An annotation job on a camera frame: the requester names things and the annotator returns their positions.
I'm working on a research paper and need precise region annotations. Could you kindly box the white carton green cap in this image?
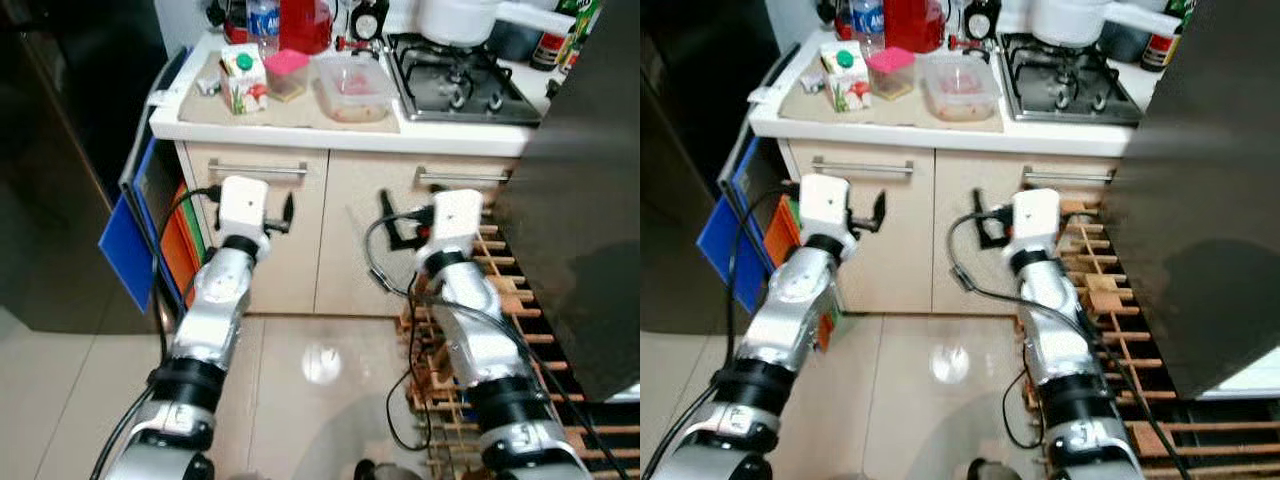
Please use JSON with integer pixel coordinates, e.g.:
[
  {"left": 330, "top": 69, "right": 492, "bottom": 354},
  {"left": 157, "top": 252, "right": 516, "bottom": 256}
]
[
  {"left": 820, "top": 45, "right": 873, "bottom": 113},
  {"left": 218, "top": 50, "right": 269, "bottom": 116}
]

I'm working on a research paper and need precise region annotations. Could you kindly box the grey steel mini fridge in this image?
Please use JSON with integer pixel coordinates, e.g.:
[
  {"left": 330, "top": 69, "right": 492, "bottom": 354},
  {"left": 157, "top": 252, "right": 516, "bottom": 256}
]
[
  {"left": 1100, "top": 0, "right": 1280, "bottom": 401},
  {"left": 492, "top": 0, "right": 640, "bottom": 403}
]

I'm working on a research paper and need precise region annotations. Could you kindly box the tall dark steel fridge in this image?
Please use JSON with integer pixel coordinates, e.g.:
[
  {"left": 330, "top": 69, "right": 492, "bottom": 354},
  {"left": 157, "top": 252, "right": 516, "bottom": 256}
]
[
  {"left": 640, "top": 0, "right": 781, "bottom": 336},
  {"left": 0, "top": 0, "right": 166, "bottom": 336}
]

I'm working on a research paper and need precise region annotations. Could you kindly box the beige kitchen base cabinet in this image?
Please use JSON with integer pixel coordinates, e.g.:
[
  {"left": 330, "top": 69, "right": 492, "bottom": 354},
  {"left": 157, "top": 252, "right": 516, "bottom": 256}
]
[
  {"left": 748, "top": 100, "right": 1151, "bottom": 319},
  {"left": 150, "top": 100, "right": 541, "bottom": 319}
]

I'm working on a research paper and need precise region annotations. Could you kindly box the beige fabric placemat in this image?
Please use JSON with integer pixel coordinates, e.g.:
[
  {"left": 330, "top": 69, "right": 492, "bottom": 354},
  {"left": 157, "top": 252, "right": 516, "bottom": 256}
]
[
  {"left": 178, "top": 48, "right": 401, "bottom": 134},
  {"left": 778, "top": 45, "right": 1006, "bottom": 134}
]

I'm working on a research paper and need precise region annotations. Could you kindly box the large clear food container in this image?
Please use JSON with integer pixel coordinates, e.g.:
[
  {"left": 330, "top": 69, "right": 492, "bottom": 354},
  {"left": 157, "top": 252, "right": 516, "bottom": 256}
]
[
  {"left": 312, "top": 52, "right": 398, "bottom": 124},
  {"left": 920, "top": 52, "right": 1004, "bottom": 123}
]

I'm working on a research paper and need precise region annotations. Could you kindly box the wooden slatted rack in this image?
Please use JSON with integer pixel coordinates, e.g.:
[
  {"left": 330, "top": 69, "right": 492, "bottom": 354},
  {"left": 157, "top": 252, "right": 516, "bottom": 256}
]
[
  {"left": 1020, "top": 198, "right": 1280, "bottom": 480},
  {"left": 395, "top": 200, "right": 640, "bottom": 480}
]

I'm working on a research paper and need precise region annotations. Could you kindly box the steel gas hob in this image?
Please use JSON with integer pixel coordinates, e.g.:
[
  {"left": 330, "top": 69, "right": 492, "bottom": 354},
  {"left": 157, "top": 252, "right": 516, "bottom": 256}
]
[
  {"left": 385, "top": 32, "right": 546, "bottom": 126},
  {"left": 995, "top": 32, "right": 1166, "bottom": 126}
]

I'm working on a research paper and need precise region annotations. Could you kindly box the blue flat board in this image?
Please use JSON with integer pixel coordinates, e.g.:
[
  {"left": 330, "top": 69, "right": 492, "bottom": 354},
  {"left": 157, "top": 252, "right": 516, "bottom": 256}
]
[
  {"left": 697, "top": 135, "right": 766, "bottom": 313},
  {"left": 98, "top": 135, "right": 166, "bottom": 316}
]

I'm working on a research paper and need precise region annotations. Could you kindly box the small container pink lid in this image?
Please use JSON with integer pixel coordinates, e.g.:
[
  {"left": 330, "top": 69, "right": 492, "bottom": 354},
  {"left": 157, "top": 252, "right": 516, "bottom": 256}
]
[
  {"left": 865, "top": 45, "right": 916, "bottom": 101},
  {"left": 265, "top": 48, "right": 311, "bottom": 103}
]

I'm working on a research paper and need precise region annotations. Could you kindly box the red coffee machine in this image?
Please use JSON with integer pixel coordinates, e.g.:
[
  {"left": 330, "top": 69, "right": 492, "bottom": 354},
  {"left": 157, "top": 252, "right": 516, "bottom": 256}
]
[
  {"left": 828, "top": 0, "right": 949, "bottom": 53},
  {"left": 222, "top": 0, "right": 336, "bottom": 56}
]

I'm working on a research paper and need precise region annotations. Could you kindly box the round dark green bottle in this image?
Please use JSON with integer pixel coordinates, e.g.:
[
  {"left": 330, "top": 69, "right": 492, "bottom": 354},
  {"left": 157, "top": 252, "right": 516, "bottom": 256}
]
[
  {"left": 350, "top": 0, "right": 391, "bottom": 43},
  {"left": 963, "top": 0, "right": 1003, "bottom": 41}
]

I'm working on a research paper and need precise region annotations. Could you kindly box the clear plastic water bottle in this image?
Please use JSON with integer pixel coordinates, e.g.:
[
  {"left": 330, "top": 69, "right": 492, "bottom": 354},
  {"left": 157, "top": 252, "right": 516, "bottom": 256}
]
[
  {"left": 850, "top": 0, "right": 886, "bottom": 46},
  {"left": 247, "top": 0, "right": 281, "bottom": 56}
]

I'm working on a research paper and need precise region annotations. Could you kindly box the green bottle red label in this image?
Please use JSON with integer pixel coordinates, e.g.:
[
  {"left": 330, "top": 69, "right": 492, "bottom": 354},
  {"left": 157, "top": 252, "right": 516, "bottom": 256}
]
[
  {"left": 530, "top": 0, "right": 601, "bottom": 73},
  {"left": 1140, "top": 0, "right": 1201, "bottom": 73}
]

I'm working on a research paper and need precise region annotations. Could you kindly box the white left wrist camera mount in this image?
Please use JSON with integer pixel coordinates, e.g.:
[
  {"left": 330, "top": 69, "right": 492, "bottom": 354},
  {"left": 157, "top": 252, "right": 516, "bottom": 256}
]
[
  {"left": 218, "top": 176, "right": 269, "bottom": 243},
  {"left": 798, "top": 174, "right": 853, "bottom": 251}
]

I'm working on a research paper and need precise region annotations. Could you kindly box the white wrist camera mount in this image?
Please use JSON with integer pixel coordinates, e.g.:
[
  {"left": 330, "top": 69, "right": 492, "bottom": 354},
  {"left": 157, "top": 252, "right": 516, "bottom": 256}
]
[
  {"left": 1010, "top": 187, "right": 1063, "bottom": 259},
  {"left": 418, "top": 188, "right": 485, "bottom": 259},
  {"left": 798, "top": 174, "right": 853, "bottom": 251},
  {"left": 218, "top": 176, "right": 269, "bottom": 243}
]

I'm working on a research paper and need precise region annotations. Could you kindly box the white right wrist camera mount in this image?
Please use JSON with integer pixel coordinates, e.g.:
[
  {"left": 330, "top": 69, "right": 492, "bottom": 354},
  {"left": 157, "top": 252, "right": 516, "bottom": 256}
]
[
  {"left": 1010, "top": 187, "right": 1063, "bottom": 259},
  {"left": 418, "top": 188, "right": 485, "bottom": 259}
]

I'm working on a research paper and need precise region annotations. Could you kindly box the steel bar cabinet handle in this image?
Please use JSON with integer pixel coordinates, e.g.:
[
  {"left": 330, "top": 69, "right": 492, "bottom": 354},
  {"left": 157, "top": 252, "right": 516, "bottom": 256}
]
[
  {"left": 415, "top": 165, "right": 513, "bottom": 188},
  {"left": 812, "top": 155, "right": 914, "bottom": 179},
  {"left": 1022, "top": 165, "right": 1116, "bottom": 188},
  {"left": 207, "top": 158, "right": 308, "bottom": 181}
]

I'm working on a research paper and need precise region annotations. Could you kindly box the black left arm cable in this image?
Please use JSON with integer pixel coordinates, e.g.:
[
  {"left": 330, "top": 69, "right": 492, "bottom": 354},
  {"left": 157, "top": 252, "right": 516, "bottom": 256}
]
[
  {"left": 95, "top": 185, "right": 226, "bottom": 480},
  {"left": 645, "top": 185, "right": 801, "bottom": 480}
]

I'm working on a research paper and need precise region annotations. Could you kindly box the thin black power cord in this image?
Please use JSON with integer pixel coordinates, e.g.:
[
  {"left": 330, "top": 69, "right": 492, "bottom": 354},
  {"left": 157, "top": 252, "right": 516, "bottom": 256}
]
[{"left": 385, "top": 300, "right": 433, "bottom": 451}]

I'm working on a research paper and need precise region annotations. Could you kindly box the white pot with handle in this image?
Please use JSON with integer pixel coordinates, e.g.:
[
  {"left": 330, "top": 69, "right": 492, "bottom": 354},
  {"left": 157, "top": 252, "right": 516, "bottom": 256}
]
[
  {"left": 418, "top": 0, "right": 576, "bottom": 49},
  {"left": 1030, "top": 0, "right": 1183, "bottom": 49}
]

